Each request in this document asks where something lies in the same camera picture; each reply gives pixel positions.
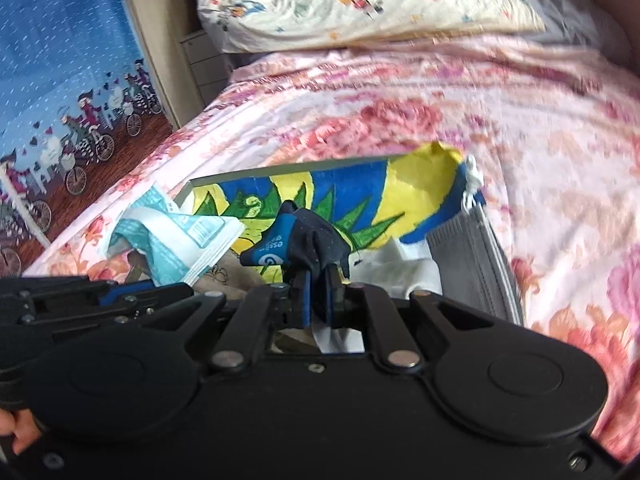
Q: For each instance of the person's left hand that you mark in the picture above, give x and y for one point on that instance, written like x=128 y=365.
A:
x=20 y=430

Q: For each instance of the blue printed bicycle curtain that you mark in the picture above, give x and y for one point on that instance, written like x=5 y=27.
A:
x=60 y=85

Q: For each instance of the pink floral blanket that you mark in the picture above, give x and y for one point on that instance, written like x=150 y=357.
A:
x=500 y=125

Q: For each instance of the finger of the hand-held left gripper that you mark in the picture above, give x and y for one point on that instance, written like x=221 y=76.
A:
x=125 y=294

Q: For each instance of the white drawer cabinet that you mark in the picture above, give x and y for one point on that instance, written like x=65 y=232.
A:
x=207 y=70

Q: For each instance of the grey embroidered cloth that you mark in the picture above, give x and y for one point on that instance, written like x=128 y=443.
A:
x=225 y=280

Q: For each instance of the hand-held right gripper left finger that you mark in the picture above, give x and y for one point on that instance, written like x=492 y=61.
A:
x=300 y=302

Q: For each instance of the beige wooden wardrobe frame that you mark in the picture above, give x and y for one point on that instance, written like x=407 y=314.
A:
x=160 y=35

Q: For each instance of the cartoon printed white pillow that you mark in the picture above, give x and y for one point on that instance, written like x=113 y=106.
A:
x=350 y=0

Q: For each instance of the yellow blue green cardboard box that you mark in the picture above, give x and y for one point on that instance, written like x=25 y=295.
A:
x=380 y=195

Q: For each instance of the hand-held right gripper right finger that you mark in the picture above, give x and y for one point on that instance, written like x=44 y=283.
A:
x=331 y=300

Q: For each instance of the white thin pole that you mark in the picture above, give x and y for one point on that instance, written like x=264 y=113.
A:
x=25 y=210

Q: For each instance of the teal white tissue packet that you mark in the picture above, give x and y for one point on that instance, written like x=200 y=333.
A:
x=170 y=240

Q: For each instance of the navy blue sock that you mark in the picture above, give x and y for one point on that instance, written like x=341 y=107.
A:
x=310 y=245

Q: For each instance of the grey pillow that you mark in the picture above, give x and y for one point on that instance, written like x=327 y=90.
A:
x=560 y=5

